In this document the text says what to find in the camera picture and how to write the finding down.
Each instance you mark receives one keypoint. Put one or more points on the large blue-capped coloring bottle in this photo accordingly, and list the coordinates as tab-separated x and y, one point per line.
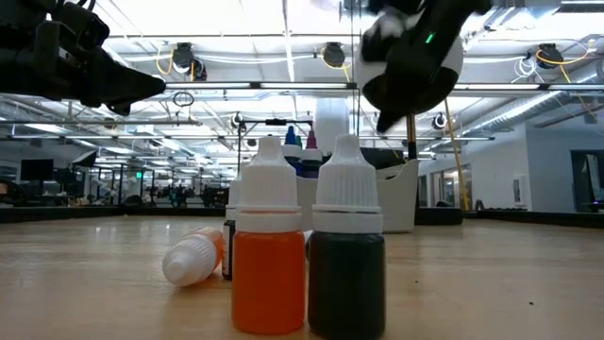
291	151

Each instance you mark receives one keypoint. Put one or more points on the black aluminium frame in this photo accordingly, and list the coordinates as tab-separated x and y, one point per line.
71	215

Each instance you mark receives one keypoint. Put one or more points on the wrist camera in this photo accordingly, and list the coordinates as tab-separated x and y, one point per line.
373	45
85	26

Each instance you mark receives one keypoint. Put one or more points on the black background monitor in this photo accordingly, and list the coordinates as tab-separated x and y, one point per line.
38	170

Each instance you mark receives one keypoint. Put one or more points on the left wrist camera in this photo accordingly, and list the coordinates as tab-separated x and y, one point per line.
85	26

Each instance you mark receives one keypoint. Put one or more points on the grey plastic bin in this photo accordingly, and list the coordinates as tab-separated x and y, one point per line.
398	203

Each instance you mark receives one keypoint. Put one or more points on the white globe table lamp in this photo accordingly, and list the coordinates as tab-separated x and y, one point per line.
455	54

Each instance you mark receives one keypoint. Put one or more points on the small dark green dropper bottle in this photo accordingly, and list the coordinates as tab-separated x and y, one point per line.
346	288

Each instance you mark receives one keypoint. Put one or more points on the large purple-capped coloring bottle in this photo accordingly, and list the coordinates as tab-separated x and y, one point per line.
312	155

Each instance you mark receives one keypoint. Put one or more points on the small orange dropper bottle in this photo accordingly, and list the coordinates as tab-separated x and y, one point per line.
193	260
268	283

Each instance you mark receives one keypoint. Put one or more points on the black-framed light bar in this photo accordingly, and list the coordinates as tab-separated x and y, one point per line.
519	86
259	85

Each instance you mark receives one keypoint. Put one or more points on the small black ceiling reel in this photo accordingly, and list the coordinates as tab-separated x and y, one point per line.
237	122
439	121

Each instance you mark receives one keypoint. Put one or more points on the large green-capped coloring bottle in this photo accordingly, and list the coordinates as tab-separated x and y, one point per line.
299	141

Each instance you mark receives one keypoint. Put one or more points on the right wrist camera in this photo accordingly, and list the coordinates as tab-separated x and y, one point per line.
373	45

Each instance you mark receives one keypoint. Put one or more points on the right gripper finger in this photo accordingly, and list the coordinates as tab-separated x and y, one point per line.
398	106

